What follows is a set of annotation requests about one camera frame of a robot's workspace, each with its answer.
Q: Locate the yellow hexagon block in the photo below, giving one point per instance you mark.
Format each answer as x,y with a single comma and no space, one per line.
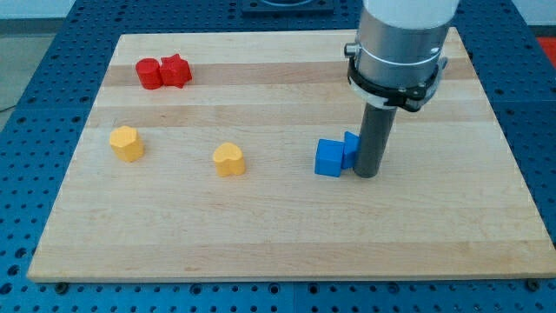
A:
126,143

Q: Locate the blue block behind cube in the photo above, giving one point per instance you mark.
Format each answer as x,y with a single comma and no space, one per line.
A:
351,145

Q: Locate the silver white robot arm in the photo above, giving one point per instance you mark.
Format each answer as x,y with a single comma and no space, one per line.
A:
395,60

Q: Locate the yellow heart block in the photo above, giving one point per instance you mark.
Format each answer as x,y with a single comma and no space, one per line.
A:
229,160

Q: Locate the red cylinder block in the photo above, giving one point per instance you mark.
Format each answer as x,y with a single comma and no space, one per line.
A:
148,71

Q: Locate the red star block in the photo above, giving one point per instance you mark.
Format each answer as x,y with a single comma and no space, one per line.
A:
175,71

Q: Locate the wooden board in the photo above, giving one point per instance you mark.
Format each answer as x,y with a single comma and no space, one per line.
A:
448,203

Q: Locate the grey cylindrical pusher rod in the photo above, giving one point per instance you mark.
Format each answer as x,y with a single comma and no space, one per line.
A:
375,128

